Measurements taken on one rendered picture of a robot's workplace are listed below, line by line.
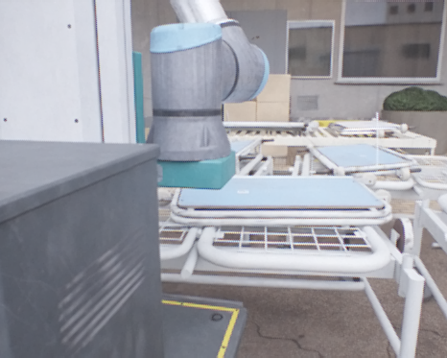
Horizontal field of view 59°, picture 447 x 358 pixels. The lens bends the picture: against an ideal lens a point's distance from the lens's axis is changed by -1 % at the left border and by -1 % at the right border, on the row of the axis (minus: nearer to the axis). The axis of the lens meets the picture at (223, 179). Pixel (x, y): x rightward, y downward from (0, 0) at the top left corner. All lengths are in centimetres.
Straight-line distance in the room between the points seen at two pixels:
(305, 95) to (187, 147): 651
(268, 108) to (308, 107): 246
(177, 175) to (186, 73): 20
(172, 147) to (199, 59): 18
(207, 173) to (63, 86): 31
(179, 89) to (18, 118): 31
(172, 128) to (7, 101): 32
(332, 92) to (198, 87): 658
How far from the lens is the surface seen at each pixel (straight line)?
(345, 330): 173
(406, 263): 120
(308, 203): 136
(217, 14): 103
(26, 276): 38
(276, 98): 488
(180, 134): 80
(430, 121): 634
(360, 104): 744
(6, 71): 87
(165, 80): 81
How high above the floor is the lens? 92
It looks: 13 degrees down
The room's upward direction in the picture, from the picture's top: straight up
